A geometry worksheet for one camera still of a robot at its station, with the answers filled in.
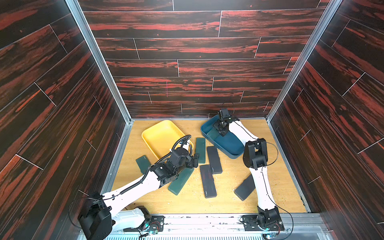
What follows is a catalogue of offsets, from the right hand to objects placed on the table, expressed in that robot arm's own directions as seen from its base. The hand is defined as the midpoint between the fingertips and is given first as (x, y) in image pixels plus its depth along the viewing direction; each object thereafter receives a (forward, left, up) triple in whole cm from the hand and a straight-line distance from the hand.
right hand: (218, 127), depth 109 cm
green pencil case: (-30, +50, -4) cm, 58 cm away
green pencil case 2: (-18, +13, -4) cm, 22 cm away
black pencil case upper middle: (-26, +4, -5) cm, 26 cm away
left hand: (-32, +17, +13) cm, 39 cm away
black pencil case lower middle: (-40, +8, -4) cm, 41 cm away
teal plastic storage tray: (-13, -7, -4) cm, 16 cm away
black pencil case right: (-43, -13, -4) cm, 45 cm away
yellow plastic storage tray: (-8, +42, -4) cm, 43 cm away
